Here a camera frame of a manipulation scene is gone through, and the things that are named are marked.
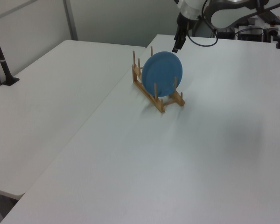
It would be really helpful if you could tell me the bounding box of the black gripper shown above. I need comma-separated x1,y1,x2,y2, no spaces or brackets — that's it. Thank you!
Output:
172,12,191,53

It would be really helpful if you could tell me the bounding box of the blue round plate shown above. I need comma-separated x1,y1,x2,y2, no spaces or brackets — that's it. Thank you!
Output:
141,51,184,98

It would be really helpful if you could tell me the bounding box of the wooden plate rack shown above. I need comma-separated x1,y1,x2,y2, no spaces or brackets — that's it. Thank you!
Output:
131,46,186,114

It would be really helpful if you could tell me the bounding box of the black electronics box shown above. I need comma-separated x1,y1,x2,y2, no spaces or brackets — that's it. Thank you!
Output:
237,28,265,42

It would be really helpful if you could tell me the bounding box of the grey lab equipment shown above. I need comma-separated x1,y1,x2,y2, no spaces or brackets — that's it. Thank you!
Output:
235,10,280,43

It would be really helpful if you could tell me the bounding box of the dark gripper cable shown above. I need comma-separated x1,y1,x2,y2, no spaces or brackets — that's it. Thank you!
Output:
187,0,219,47

